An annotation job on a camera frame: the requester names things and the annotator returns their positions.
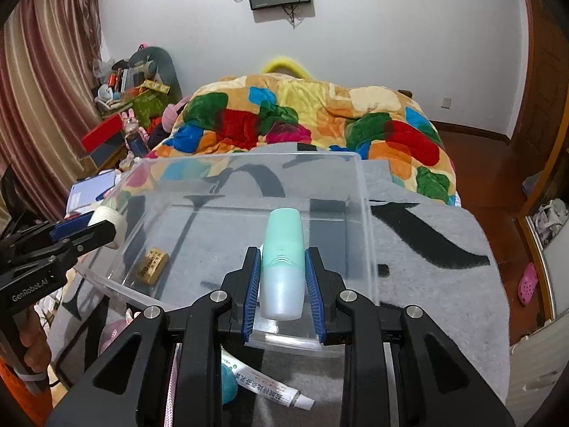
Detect pink rope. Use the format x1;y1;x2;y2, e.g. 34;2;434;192
98;308;184;427

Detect teal tape roll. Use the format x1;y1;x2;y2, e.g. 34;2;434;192
221;363;238;405

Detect small wooden block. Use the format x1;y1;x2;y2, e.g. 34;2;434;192
136;248;170;286

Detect clear plastic storage box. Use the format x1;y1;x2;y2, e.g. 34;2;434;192
77;151;378;310

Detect mint green bottle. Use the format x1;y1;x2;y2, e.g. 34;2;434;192
259;208;306;321

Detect orange sleeve forearm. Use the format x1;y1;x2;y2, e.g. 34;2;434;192
0;362;53;426

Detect left hand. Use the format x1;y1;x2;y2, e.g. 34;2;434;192
18;307;51;373

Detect blue white book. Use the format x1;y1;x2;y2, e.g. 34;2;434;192
65;169;122;215

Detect white ointment tube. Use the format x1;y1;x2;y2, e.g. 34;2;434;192
221;349;315;411

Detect pink croc shoe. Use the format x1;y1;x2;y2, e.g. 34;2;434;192
517;262;539;306

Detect grey black blanket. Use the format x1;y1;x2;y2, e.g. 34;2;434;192
46;142;512;427

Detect red box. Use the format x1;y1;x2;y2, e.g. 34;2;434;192
81;113;122;153

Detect pink bunny toy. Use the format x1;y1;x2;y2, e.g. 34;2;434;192
121;108;149;158

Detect striped pink curtain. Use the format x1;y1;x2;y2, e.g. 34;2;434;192
1;0;101;220

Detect colourful patchwork quilt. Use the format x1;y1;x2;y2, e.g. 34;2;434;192
149;73;459;205

